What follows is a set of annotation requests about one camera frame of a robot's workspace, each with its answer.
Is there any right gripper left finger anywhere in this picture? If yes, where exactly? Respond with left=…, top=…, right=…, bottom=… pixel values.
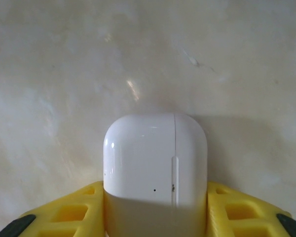
left=0, top=181, right=110, bottom=237

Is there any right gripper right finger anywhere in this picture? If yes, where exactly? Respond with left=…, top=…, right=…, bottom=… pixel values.
left=206, top=181, right=296, bottom=237

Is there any white square charging case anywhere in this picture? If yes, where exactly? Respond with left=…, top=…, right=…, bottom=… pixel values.
left=103, top=112, right=208, bottom=237

